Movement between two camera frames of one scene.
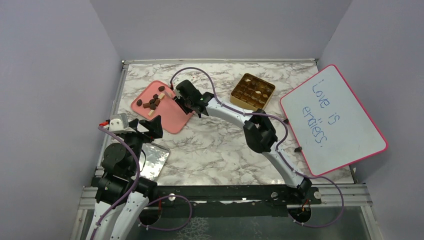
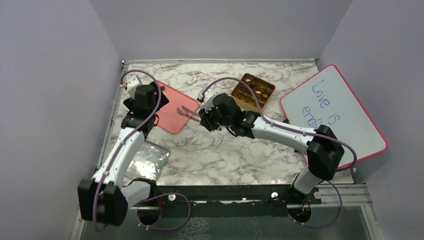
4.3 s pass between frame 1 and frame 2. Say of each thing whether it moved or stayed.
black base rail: stayed
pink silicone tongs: moved
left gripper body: moved
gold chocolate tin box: stayed
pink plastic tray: stayed
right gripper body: moved
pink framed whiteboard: stayed
